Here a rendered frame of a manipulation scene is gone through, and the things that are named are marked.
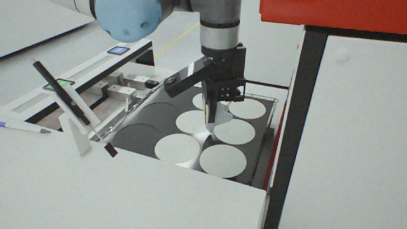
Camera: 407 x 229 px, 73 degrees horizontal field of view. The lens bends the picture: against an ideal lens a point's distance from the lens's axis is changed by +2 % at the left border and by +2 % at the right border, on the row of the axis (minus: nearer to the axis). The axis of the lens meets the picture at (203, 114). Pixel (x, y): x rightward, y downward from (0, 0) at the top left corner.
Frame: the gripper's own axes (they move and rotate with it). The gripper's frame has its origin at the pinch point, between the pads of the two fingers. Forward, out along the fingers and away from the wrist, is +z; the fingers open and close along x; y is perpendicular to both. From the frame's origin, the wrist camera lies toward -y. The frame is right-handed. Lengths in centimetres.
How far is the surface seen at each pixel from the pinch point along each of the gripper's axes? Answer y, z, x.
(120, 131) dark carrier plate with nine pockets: -20.6, 2.1, 4.9
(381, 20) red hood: 11.1, -31.7, -27.2
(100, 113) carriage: -27.1, 4.0, 16.7
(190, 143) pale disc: -4.5, 2.0, -2.6
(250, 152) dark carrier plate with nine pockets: 8.2, 2.0, -8.2
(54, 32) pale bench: -140, 79, 342
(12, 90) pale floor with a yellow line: -148, 92, 209
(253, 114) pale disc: 13.5, 2.0, 5.8
